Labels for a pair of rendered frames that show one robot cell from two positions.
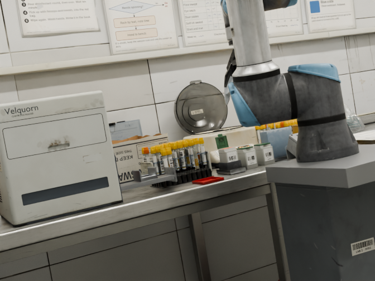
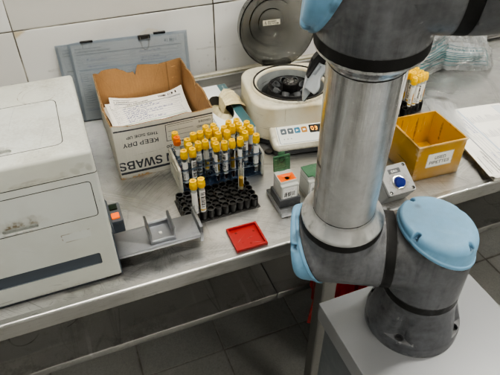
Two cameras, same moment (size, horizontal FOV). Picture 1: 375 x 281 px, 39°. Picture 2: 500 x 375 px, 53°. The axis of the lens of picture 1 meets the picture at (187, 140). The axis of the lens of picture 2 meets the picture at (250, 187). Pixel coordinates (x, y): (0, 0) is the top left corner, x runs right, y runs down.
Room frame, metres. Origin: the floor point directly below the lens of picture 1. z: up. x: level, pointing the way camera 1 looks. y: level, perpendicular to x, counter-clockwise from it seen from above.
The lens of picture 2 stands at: (0.78, -0.10, 1.63)
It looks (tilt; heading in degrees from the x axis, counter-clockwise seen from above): 40 degrees down; 4
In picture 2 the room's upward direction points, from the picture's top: straight up
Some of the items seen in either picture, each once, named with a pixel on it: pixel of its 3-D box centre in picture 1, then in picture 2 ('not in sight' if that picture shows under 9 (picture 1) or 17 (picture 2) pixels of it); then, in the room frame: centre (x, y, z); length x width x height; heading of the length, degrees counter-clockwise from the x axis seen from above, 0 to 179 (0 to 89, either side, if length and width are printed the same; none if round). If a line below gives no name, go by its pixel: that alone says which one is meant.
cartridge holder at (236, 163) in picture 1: (230, 166); (285, 197); (1.63, -0.12, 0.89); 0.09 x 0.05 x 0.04; 25
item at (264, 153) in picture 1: (264, 154); not in sight; (1.70, -0.23, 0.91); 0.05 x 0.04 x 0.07; 26
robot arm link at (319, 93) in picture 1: (313, 90); (426, 249); (1.31, -0.32, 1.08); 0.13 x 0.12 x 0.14; 87
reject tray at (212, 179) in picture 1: (207, 180); (246, 236); (1.52, -0.04, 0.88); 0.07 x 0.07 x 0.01; 26
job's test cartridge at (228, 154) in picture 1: (229, 158); (285, 187); (1.63, -0.12, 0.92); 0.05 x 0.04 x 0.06; 25
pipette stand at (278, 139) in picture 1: (277, 144); not in sight; (1.77, -0.29, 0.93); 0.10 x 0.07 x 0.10; 118
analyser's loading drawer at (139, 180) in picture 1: (138, 179); (149, 234); (1.47, 0.15, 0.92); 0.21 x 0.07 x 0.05; 116
